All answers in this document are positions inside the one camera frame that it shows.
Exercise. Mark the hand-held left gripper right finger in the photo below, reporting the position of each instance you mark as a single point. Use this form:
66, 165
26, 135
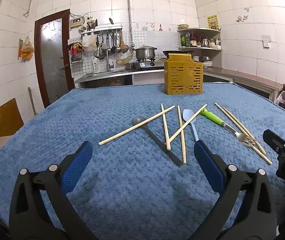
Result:
208, 165

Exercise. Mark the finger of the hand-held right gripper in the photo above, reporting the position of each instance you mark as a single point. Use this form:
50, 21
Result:
273, 138

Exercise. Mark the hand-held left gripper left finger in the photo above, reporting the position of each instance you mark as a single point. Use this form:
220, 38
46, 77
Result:
78, 160

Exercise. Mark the wooden chopstick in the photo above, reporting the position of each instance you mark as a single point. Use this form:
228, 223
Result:
165, 127
181, 145
137, 125
174, 137
226, 115
234, 120

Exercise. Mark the light blue plastic spoon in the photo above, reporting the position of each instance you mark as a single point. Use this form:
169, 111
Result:
188, 115

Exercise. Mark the grey plastic spoon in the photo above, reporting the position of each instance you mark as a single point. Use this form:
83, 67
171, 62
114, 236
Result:
138, 121

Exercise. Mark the yellow perforated utensil holder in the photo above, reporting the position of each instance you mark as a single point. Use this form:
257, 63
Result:
182, 80

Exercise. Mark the row of hanging kitchen utensils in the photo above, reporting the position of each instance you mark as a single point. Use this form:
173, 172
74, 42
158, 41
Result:
113, 45

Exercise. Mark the metal cup of utensils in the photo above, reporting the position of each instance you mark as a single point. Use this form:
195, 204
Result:
91, 25

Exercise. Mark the blue textured blanket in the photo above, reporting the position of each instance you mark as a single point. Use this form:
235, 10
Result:
132, 192

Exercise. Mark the brown topped kitchen counter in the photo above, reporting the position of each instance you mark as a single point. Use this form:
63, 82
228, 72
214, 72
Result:
245, 76

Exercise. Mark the wooden stick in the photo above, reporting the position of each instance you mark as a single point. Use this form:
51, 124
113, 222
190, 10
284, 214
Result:
32, 102

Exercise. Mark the wooden chair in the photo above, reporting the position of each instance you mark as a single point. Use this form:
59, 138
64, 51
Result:
3, 120

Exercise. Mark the steel sink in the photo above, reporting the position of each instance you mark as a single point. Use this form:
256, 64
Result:
107, 73

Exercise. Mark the white plastic bottle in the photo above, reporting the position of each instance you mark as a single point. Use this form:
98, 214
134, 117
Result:
95, 66

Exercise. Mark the brown framed glass door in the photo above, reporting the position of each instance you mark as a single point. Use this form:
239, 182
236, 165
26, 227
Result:
52, 62

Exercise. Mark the stack of white bowls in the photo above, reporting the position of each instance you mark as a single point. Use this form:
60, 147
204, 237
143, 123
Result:
206, 61

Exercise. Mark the metal faucet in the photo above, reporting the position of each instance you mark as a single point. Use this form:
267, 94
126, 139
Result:
108, 60

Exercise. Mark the steel gas stove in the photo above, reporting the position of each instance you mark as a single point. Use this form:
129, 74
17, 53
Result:
145, 64

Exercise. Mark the white corner shelf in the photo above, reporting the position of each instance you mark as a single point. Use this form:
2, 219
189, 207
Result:
197, 48

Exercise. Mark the black wok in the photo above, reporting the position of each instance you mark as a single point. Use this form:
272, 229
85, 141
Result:
177, 52

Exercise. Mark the white hanging cloth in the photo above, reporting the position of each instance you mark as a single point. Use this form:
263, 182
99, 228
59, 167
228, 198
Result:
88, 42

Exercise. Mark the hanging orange plastic bag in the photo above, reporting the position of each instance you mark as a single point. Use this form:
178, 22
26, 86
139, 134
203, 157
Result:
27, 50

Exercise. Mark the steel pot with lid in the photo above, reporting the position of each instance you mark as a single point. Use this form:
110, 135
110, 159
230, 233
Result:
145, 53

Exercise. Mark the row of condiment bottles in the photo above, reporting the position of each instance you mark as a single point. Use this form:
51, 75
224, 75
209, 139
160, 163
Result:
190, 40

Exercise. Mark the beige bowl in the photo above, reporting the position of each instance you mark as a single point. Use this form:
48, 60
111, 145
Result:
183, 26

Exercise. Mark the white wall socket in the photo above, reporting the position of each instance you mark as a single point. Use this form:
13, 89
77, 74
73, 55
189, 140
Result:
266, 41

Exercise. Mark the yellow wall poster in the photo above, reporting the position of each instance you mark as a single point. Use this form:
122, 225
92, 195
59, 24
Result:
212, 21

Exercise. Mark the metal wall utensil rack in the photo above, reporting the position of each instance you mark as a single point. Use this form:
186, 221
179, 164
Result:
102, 28

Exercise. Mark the grey wall pipe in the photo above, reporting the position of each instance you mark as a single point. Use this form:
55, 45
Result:
129, 10

